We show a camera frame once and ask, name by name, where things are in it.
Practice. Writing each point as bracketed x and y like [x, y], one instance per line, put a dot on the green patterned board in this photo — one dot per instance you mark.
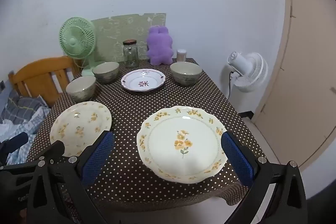
[118, 29]

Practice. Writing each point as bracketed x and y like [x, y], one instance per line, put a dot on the wooden chair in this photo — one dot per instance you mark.
[34, 77]

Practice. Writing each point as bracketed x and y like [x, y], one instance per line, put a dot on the glass jar with brown lid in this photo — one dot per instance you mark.
[130, 54]

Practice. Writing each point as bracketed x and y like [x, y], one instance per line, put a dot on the cotton swab container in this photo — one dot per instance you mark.
[181, 56]

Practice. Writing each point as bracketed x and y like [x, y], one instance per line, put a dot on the purple plush toy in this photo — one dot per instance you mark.
[160, 48]

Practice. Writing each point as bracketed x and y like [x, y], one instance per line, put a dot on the grey plaid cloth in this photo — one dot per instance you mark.
[23, 108]

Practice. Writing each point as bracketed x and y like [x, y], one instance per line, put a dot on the wall outlet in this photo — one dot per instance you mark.
[2, 85]

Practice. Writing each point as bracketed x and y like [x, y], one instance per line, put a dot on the grey-green ceramic bowl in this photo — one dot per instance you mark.
[185, 77]
[80, 90]
[105, 74]

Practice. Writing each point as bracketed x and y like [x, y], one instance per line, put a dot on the green desk fan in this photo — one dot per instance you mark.
[76, 40]

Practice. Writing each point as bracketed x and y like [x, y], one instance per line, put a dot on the large yellow floral plate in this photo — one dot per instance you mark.
[181, 134]

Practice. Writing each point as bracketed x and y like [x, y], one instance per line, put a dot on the white plate with red pattern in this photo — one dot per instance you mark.
[143, 82]

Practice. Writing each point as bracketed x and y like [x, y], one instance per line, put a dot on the small black box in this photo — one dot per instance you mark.
[246, 115]

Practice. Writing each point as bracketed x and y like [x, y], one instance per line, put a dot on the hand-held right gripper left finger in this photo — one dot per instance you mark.
[98, 158]

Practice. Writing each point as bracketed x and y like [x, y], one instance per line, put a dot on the white fan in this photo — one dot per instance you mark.
[252, 74]

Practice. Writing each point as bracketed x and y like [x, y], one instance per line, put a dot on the blue checked cloth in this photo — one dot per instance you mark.
[29, 132]

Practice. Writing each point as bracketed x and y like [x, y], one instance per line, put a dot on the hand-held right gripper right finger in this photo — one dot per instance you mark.
[236, 161]

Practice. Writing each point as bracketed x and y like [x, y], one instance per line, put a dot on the small yellow floral plate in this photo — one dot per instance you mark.
[76, 124]

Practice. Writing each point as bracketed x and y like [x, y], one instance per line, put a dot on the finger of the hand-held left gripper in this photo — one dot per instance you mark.
[15, 140]
[57, 149]

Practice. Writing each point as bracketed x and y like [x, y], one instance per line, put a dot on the brown polka dot tablecloth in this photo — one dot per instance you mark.
[126, 113]

